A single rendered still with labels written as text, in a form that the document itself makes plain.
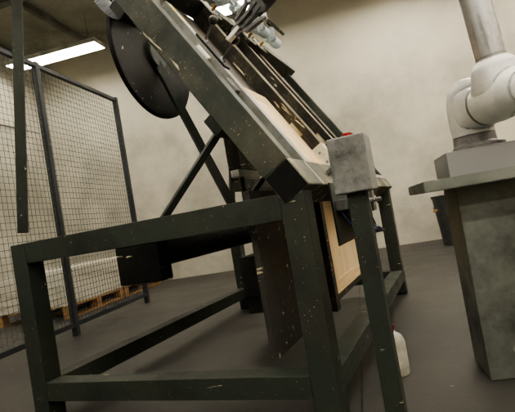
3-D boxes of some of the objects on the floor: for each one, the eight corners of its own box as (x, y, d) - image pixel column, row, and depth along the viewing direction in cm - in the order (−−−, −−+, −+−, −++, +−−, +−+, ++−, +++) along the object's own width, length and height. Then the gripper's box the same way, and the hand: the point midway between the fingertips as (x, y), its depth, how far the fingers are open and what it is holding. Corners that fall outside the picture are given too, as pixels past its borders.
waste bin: (487, 241, 570) (477, 189, 573) (441, 248, 582) (432, 197, 584) (476, 238, 623) (467, 190, 626) (434, 244, 635) (426, 197, 637)
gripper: (255, -23, 174) (213, 26, 181) (277, 0, 171) (234, 49, 178) (262, -15, 181) (222, 33, 188) (284, 7, 178) (242, 54, 185)
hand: (234, 33), depth 182 cm, fingers closed
